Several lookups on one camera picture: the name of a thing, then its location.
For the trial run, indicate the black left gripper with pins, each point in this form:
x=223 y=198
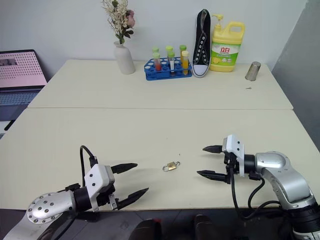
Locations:
x=105 y=196

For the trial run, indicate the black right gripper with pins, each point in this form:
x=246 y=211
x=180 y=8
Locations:
x=230 y=165

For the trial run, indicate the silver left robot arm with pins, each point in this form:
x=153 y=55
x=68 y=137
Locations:
x=47 y=205

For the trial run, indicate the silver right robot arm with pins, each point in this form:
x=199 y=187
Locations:
x=282 y=172

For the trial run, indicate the small brass padlock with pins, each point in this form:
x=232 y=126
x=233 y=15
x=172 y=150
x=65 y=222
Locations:
x=171 y=166

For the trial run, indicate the dark rounded shape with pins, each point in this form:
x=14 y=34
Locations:
x=203 y=227
x=146 y=230

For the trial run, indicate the steel metal cup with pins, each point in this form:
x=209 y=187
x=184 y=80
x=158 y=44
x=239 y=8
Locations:
x=253 y=71

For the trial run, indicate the yellow-capped tube orange liquid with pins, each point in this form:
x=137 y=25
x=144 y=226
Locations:
x=185 y=63

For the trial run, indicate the blue test tube rack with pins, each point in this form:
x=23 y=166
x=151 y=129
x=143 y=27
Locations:
x=152 y=75

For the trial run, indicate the green-capped clear tube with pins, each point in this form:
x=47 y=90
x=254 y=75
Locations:
x=172 y=63

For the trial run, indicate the green-capped tube red liquid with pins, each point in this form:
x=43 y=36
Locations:
x=157 y=63

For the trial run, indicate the yellow detergent pump bottle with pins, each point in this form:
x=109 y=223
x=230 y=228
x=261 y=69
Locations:
x=226 y=50

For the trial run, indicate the green-capped test tube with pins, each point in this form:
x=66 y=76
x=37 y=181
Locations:
x=169 y=48
x=183 y=47
x=155 y=49

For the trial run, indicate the white ceramic vase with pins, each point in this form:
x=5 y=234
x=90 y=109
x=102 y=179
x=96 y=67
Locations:
x=124 y=60

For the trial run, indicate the black canvas sneaker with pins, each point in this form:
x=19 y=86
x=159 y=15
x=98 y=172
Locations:
x=202 y=30

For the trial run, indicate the open laptop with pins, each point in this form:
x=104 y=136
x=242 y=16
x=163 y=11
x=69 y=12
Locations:
x=20 y=67

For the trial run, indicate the dried flower bouquet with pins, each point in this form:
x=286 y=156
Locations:
x=120 y=20

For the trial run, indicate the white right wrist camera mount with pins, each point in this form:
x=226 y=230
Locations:
x=235 y=147

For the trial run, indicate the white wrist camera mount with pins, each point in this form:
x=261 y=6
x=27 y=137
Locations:
x=235 y=147
x=96 y=176

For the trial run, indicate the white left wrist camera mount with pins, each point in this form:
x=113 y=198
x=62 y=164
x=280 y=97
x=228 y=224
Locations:
x=96 y=176

